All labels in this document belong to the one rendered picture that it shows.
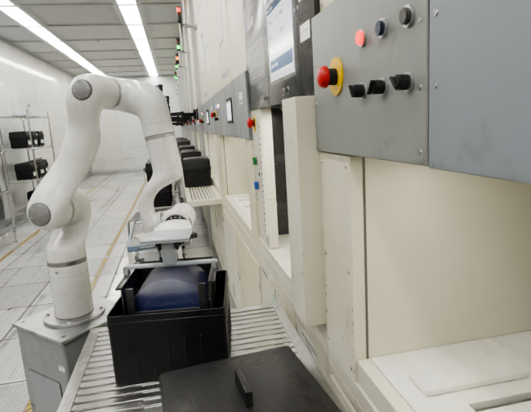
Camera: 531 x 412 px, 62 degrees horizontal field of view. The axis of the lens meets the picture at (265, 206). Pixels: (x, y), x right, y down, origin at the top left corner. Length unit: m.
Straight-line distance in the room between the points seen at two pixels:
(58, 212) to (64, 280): 0.23
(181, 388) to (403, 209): 0.55
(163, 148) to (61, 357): 0.69
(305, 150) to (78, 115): 0.70
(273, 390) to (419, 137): 0.53
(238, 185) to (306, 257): 2.22
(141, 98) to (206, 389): 0.82
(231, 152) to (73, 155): 1.87
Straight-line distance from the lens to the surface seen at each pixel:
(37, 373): 1.68
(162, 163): 1.34
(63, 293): 1.56
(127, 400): 1.13
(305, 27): 1.07
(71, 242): 1.54
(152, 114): 1.35
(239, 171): 3.20
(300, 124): 0.98
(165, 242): 1.11
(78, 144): 1.44
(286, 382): 0.91
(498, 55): 0.49
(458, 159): 0.53
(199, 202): 3.37
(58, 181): 1.46
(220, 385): 0.92
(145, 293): 1.14
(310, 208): 1.00
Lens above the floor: 1.35
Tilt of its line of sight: 11 degrees down
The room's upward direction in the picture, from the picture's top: 4 degrees counter-clockwise
